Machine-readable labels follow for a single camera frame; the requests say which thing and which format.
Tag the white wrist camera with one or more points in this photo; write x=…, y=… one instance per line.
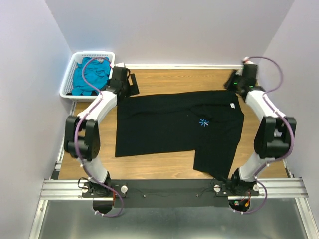
x=122, y=64
x=246, y=60

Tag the blue t shirt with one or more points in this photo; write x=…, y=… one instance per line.
x=91, y=76

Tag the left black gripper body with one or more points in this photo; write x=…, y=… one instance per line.
x=132, y=89

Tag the aluminium rail frame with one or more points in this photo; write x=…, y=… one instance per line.
x=63, y=213

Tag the white plastic basket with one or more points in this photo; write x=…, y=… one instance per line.
x=67, y=82

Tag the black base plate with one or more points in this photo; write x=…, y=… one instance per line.
x=168, y=193

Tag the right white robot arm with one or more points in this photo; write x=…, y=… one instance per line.
x=275, y=136

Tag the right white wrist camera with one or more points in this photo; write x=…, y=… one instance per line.
x=246, y=60

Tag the black t shirt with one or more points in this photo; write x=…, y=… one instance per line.
x=207, y=122

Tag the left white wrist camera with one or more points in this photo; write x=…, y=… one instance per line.
x=122, y=64

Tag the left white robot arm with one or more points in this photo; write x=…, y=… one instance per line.
x=82, y=138

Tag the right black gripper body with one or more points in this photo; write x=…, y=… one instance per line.
x=234, y=82

